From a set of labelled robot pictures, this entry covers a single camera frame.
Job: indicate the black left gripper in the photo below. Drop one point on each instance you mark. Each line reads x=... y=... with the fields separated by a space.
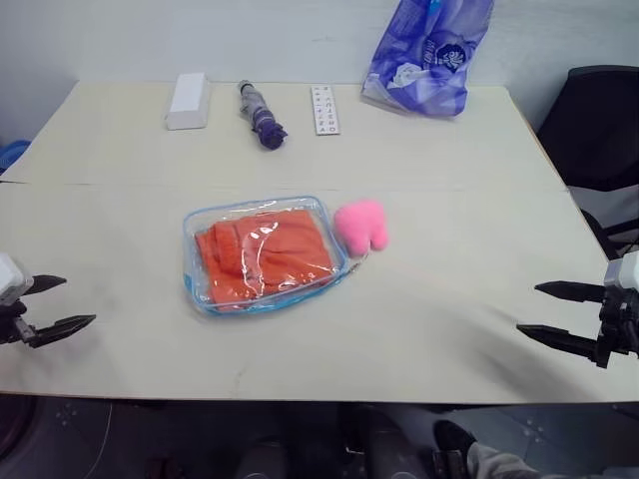
x=11 y=322

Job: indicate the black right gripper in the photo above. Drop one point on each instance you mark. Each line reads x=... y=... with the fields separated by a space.
x=621 y=322

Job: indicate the clear pouch with orange cloth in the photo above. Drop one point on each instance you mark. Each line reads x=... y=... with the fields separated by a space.
x=259 y=254

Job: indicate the orange cloth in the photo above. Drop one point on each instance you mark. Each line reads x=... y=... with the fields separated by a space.
x=269 y=259

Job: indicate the purple floral plastic bag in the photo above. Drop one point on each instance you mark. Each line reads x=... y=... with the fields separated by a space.
x=424 y=60

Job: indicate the black office chair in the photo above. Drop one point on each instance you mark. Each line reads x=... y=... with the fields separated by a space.
x=594 y=144

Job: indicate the white rectangular box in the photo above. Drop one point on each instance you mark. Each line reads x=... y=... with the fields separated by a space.
x=188 y=101

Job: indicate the purple folded umbrella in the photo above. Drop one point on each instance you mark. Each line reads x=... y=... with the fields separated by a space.
x=262 y=115

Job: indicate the white letter chart card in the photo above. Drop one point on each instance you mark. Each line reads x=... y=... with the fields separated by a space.
x=325 y=110

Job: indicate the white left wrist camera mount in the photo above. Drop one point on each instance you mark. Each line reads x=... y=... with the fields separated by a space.
x=11 y=278

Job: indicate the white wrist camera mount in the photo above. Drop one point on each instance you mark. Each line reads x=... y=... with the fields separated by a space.
x=623 y=270
x=11 y=278

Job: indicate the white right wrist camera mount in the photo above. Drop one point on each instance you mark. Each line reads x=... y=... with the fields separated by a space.
x=623 y=270

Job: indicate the blue object at wall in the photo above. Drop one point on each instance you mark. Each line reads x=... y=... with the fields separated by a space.
x=10 y=155

